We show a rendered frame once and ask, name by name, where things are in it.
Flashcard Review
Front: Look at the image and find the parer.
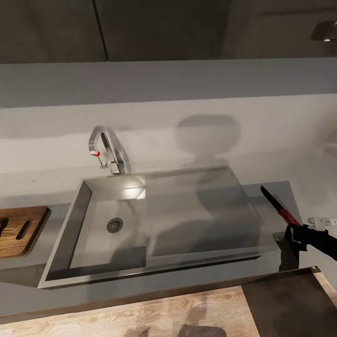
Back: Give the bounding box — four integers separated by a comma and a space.
262, 186, 301, 226

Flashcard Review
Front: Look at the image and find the cutting board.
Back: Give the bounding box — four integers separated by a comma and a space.
0, 206, 49, 258

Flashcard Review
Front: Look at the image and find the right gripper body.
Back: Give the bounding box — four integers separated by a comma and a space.
293, 226, 334, 252

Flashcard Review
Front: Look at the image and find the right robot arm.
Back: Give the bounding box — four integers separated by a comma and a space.
291, 217, 337, 262

